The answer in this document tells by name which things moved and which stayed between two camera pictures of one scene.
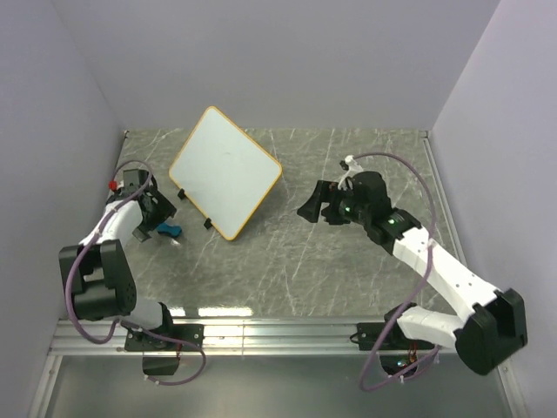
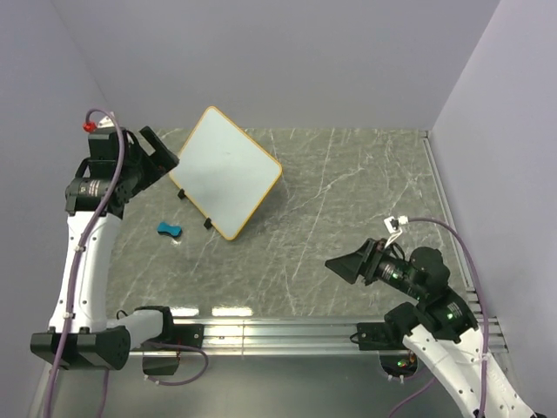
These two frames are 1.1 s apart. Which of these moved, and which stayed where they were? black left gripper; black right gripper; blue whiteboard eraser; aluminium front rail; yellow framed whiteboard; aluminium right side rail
Moved: black left gripper; black right gripper
Stayed: aluminium right side rail; blue whiteboard eraser; yellow framed whiteboard; aluminium front rail
